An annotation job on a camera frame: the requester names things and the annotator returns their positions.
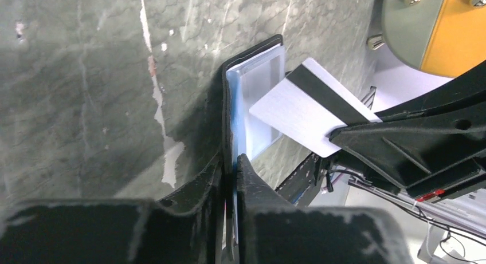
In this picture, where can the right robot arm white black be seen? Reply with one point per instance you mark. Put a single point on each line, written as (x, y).
(463, 217)

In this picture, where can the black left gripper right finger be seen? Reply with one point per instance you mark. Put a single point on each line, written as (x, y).
(272, 230)

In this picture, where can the white magnetic stripe card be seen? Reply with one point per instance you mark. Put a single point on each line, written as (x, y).
(308, 104)

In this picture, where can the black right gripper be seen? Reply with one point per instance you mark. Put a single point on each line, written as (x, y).
(431, 158)

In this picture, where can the cream cylinder orange face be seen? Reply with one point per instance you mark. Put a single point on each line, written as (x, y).
(441, 37)

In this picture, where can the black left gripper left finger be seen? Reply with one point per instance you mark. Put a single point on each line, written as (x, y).
(183, 227)

